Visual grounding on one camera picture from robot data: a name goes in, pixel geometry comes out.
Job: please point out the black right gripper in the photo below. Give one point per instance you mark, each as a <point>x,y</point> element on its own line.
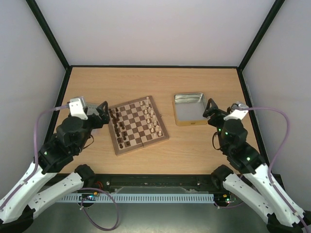
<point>214,116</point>

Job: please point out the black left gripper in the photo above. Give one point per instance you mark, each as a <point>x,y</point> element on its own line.
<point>105,117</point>

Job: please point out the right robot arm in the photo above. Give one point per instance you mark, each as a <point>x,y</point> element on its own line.
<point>265,196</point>

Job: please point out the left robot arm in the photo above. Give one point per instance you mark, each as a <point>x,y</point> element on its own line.
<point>26,200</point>

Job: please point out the dark chess pieces group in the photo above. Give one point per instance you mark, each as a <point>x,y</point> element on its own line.
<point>117,129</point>

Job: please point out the wooden chess board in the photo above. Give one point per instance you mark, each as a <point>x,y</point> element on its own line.
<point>133,126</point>

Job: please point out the white pieces on board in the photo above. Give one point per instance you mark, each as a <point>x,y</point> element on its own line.
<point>148,119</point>

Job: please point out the gold metal tin tray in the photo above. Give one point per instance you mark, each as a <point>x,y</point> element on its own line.
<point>189,108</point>

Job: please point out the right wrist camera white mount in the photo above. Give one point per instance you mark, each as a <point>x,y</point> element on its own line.
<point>238,110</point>

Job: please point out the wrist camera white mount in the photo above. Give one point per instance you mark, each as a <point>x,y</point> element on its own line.
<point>78,108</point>
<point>238,110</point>

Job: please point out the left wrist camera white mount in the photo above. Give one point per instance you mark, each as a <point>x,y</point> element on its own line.
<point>78,108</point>

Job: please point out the light blue slotted cable duct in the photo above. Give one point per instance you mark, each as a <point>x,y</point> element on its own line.
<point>139,198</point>

